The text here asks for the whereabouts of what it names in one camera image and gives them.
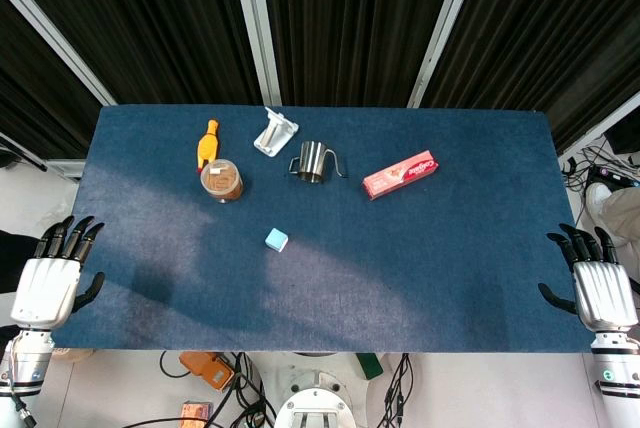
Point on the blue table cloth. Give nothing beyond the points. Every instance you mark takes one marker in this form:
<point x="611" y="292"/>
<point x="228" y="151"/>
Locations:
<point x="320" y="273"/>

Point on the yellow rubber chicken toy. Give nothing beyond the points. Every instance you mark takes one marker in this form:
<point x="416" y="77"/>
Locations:
<point x="207" y="145"/>

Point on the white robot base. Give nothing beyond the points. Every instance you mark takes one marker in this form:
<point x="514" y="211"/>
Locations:
<point x="314" y="398"/>

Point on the brown round lidded jar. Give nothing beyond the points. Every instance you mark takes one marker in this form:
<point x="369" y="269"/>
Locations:
<point x="222" y="180"/>

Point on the black monitor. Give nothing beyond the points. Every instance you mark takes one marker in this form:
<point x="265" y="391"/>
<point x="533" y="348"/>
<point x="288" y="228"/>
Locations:
<point x="625" y="135"/>

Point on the white plastic stand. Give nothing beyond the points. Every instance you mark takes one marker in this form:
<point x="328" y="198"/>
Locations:
<point x="275" y="134"/>

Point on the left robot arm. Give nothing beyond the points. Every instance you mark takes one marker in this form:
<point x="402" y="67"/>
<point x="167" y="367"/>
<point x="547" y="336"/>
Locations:
<point x="22" y="363"/>

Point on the orange box device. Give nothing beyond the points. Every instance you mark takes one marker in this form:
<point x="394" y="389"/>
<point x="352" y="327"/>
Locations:
<point x="207" y="370"/>

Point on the white shoe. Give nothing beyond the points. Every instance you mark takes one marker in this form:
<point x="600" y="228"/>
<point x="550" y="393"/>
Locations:
<point x="597" y="196"/>

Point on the stainless steel pitcher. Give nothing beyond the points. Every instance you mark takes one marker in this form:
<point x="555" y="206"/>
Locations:
<point x="312" y="162"/>

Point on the small orange carton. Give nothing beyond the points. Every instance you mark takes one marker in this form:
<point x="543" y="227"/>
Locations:
<point x="195" y="413"/>

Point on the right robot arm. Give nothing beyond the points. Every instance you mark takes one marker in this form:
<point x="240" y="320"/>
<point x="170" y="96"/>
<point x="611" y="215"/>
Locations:
<point x="616" y="373"/>

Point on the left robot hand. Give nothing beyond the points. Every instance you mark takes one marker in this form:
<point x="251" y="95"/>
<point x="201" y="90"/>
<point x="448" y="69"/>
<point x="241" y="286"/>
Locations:
<point x="45" y="288"/>

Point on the red toothpaste box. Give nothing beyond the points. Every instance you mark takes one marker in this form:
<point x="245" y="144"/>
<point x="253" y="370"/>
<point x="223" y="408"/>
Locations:
<point x="401" y="174"/>

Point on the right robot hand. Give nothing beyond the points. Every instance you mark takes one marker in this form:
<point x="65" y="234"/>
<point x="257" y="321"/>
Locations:
<point x="600" y="293"/>

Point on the black power strip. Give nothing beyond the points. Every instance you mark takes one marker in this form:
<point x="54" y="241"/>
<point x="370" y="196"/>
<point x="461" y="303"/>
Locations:
<point x="612" y="175"/>

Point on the green object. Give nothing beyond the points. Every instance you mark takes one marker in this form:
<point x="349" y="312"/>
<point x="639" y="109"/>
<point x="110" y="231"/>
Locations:
<point x="369" y="365"/>

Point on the person leg beige trousers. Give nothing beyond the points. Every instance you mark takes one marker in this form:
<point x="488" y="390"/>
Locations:
<point x="622" y="215"/>

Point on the small light blue cube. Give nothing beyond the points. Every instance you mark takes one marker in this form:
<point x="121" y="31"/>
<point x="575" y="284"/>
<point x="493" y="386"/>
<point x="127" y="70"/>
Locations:
<point x="276" y="239"/>

